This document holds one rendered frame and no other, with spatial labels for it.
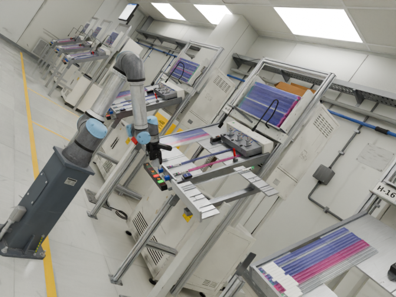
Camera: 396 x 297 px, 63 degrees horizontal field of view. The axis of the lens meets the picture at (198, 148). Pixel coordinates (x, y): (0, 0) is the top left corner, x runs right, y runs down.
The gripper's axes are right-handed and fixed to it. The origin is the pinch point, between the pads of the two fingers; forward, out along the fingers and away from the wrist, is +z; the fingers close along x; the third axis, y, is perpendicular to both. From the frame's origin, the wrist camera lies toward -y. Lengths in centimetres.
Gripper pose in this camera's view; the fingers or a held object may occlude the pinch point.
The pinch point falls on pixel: (159, 167)
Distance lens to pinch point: 212.7
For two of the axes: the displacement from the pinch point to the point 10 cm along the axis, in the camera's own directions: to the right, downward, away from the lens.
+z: 0.5, 8.9, 4.4
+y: -8.9, 2.4, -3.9
